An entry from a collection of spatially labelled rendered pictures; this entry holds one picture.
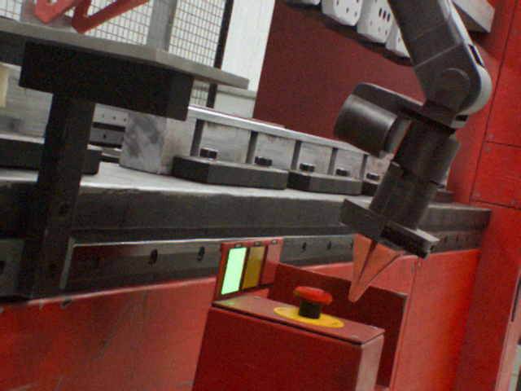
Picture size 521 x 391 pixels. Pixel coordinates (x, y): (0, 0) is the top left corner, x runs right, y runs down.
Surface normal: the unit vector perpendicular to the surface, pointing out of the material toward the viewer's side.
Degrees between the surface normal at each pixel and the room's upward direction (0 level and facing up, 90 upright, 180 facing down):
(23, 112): 90
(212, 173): 90
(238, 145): 90
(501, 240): 90
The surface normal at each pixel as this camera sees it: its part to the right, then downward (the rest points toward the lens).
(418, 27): -0.48, -0.14
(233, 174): 0.91, 0.20
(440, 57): -0.35, 0.04
